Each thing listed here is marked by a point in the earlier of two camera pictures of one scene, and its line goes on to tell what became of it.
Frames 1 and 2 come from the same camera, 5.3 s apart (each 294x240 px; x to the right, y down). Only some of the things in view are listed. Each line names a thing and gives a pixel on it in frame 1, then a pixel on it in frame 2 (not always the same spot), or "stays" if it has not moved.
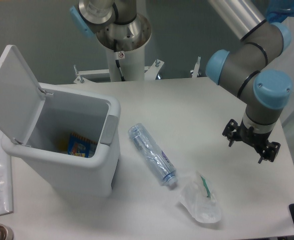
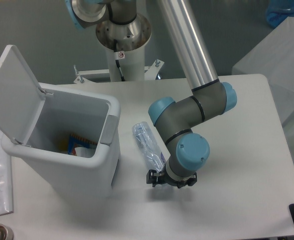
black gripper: (255, 140) → (153, 177)
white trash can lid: (14, 98) stays
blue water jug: (278, 10) stays
